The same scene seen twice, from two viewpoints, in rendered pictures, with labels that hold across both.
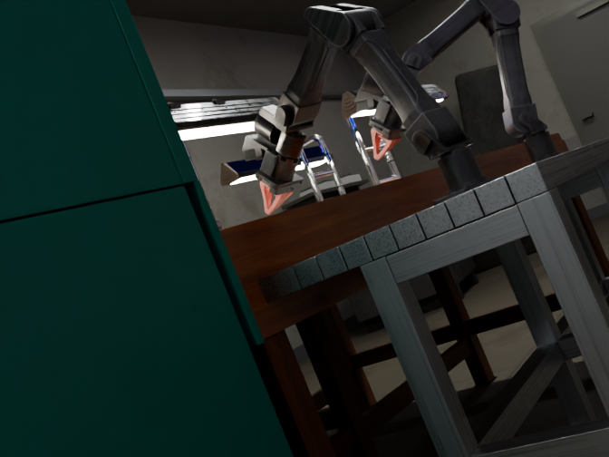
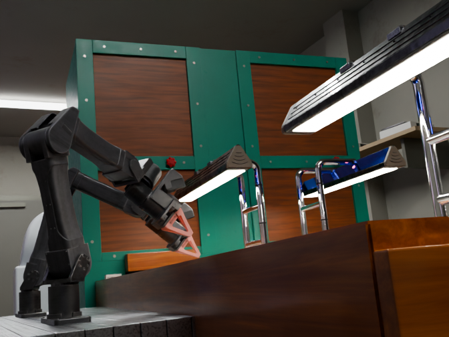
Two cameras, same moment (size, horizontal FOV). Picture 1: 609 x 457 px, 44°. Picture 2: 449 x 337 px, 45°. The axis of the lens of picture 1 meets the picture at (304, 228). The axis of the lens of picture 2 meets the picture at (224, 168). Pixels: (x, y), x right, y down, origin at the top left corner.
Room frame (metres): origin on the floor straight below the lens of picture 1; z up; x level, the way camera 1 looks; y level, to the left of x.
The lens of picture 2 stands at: (2.72, -1.40, 0.73)
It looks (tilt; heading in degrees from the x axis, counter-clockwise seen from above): 12 degrees up; 121
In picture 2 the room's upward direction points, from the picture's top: 5 degrees counter-clockwise
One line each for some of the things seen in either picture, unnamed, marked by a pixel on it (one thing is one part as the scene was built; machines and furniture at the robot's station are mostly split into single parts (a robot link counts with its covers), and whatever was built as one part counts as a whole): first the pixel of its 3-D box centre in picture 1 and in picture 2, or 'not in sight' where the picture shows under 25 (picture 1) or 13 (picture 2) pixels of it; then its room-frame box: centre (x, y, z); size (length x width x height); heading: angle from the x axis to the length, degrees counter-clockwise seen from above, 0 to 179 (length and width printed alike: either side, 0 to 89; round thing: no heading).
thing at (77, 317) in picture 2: (541, 149); (63, 302); (1.82, -0.61, 0.71); 0.20 x 0.07 x 0.08; 148
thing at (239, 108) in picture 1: (198, 118); (206, 177); (1.71, 0.13, 1.08); 0.62 x 0.08 x 0.07; 143
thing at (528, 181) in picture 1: (417, 227); (139, 315); (1.69, -0.24, 0.65); 1.20 x 0.90 x 0.04; 148
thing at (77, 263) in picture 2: (527, 125); (65, 270); (1.81, -0.60, 0.77); 0.09 x 0.06 x 0.06; 2
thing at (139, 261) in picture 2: not in sight; (162, 260); (1.32, 0.35, 0.83); 0.30 x 0.06 x 0.07; 53
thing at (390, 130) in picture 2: not in sight; (406, 130); (1.87, 2.63, 1.68); 0.32 x 0.30 x 0.08; 148
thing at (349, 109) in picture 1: (396, 97); (374, 69); (2.48, -0.45, 1.08); 0.62 x 0.08 x 0.07; 143
